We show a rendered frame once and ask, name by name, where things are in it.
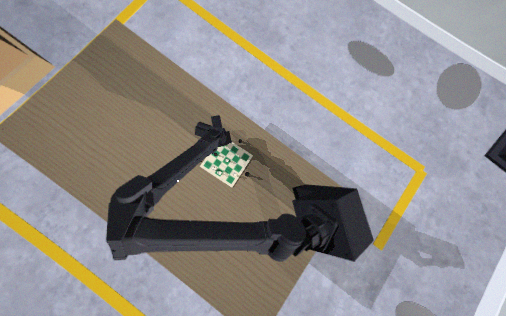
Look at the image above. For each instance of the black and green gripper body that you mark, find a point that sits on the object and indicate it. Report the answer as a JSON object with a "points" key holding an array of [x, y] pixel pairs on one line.
{"points": [[226, 141]]}

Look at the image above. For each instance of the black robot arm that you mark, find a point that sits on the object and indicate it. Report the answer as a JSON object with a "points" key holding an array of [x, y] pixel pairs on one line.
{"points": [[141, 234]]}

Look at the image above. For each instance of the green and white chessboard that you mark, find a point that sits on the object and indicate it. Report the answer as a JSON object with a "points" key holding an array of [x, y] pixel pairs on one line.
{"points": [[238, 160]]}

